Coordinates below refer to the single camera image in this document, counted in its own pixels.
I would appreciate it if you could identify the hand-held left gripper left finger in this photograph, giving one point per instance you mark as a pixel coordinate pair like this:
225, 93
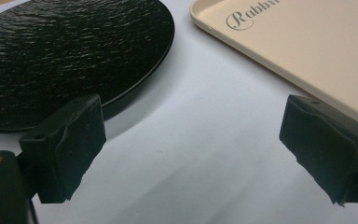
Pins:
65, 149

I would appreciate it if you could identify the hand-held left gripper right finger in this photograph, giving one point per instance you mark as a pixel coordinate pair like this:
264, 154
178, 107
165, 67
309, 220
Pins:
326, 146

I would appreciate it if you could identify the black textured round plate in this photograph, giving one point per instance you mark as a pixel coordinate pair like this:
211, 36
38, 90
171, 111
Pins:
59, 56

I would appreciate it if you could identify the beige plastic tray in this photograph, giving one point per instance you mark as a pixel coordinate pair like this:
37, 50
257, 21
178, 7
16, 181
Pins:
307, 40

